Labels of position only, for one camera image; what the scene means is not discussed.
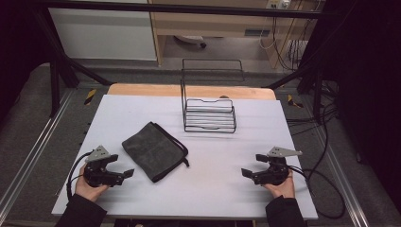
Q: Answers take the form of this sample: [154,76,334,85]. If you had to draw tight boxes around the person's right hand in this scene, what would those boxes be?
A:
[263,169,297,200]

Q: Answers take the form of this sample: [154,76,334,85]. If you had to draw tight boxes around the aluminium floor rail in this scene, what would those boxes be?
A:
[314,125,371,227]
[0,90,76,210]

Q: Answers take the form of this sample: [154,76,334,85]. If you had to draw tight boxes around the white cabinet panel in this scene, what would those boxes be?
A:
[47,7,158,61]

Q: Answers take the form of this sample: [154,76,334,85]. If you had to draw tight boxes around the white power strip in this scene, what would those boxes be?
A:
[266,0,291,10]

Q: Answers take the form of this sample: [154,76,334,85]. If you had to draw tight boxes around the black wire rack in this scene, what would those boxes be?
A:
[180,58,246,134]

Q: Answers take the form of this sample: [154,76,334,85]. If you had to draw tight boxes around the black frame bar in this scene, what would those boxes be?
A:
[37,0,326,19]

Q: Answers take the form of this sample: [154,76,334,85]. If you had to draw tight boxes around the wooden desk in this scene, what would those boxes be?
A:
[148,0,320,69]

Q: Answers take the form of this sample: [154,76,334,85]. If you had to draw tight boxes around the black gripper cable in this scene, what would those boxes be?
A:
[65,150,93,201]
[288,165,347,220]

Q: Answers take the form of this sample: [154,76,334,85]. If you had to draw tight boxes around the white cable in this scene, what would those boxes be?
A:
[258,16,276,51]

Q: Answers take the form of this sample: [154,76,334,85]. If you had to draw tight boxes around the white chair base with caster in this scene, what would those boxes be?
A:
[174,34,208,49]

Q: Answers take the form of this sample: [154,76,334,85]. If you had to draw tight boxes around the black cable bundle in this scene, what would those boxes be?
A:
[271,14,317,72]

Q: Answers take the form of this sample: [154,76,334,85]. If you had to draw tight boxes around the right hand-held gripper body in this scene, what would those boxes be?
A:
[252,146,304,186]

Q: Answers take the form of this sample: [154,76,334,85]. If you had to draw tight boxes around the yellow black striped tape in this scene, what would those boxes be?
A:
[287,94,305,110]
[83,88,97,106]

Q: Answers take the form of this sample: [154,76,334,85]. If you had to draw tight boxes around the black metal stand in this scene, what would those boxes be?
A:
[30,7,113,118]
[265,62,326,125]

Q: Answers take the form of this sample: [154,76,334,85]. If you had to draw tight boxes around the grey towel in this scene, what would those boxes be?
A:
[121,121,191,184]

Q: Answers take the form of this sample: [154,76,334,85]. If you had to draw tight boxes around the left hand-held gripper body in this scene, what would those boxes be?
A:
[82,145,126,188]

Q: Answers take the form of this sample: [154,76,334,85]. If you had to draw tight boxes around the person's left hand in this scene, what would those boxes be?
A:
[74,165,111,203]

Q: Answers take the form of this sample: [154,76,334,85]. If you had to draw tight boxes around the black floor cables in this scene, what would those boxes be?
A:
[286,79,340,137]

